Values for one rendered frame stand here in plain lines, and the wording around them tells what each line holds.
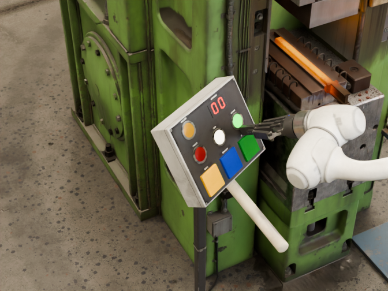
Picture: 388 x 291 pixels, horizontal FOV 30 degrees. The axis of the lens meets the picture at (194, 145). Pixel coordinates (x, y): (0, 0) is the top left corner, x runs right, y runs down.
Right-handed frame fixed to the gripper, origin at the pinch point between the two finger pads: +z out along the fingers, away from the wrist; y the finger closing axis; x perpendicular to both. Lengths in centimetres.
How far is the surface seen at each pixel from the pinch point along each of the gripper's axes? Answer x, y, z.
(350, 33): -1, 75, 5
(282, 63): 1, 49, 19
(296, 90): -5.9, 38.4, 9.1
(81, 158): -30, 38, 164
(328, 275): -101, 47, 40
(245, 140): -3.1, -1.0, 2.9
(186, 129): 12.8, -21.0, 3.3
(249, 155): -8.1, -2.1, 2.9
